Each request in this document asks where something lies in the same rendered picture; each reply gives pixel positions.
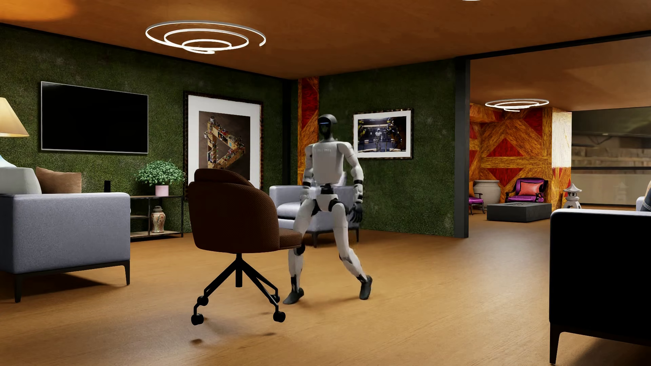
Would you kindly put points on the striped grey cushion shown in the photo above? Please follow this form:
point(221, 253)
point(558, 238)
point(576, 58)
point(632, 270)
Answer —
point(646, 199)

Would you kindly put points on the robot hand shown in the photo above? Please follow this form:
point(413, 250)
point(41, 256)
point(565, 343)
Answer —
point(305, 196)
point(357, 211)

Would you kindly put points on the brown cushion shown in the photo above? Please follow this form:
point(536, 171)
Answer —
point(58, 181)

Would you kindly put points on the grey armchair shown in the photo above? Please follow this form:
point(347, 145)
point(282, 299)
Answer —
point(290, 206)

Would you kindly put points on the dark low coffee table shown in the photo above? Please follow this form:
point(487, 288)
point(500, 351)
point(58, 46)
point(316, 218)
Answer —
point(519, 211)

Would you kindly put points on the framed triangle artwork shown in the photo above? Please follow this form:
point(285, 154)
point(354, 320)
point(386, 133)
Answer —
point(224, 140)

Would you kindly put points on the large grey floor pot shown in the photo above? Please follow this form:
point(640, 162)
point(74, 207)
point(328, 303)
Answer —
point(487, 191)

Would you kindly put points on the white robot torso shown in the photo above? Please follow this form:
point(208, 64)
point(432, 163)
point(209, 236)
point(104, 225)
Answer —
point(326, 165)

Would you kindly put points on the white cushion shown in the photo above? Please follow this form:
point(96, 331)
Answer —
point(18, 180)

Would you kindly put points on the robot leg white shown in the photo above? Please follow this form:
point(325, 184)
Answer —
point(296, 254)
point(351, 249)

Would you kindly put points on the robot right leg white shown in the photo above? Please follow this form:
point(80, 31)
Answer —
point(296, 254)

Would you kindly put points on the small purple chair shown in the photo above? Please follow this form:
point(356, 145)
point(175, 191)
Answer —
point(475, 202)

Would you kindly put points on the purple armchair orange cushion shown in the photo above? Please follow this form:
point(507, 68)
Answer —
point(528, 190)

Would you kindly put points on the black wall television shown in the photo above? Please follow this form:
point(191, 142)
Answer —
point(94, 117)

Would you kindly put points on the dark console shelf table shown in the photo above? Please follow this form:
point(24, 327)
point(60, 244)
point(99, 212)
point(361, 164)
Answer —
point(155, 213)

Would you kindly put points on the grey sofa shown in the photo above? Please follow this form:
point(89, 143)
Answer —
point(61, 228)

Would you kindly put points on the white stone lantern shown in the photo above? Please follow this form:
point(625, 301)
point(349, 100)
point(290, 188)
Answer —
point(572, 196)

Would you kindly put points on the framed robot photo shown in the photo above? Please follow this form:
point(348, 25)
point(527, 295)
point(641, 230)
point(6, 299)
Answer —
point(382, 134)

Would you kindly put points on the robot head black visor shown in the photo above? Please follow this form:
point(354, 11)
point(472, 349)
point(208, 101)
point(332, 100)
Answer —
point(326, 126)

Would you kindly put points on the brown office chair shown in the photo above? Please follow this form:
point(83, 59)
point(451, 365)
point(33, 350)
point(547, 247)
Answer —
point(231, 218)

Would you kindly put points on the potted green plant pink pot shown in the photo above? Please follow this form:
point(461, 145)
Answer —
point(160, 175)

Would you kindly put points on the cream table lamp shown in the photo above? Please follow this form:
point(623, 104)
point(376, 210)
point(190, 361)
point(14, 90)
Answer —
point(9, 122)

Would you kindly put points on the robot left leg white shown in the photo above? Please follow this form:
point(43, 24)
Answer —
point(351, 249)

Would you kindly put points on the patterned ceramic vase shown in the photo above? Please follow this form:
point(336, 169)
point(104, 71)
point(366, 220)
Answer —
point(158, 219)

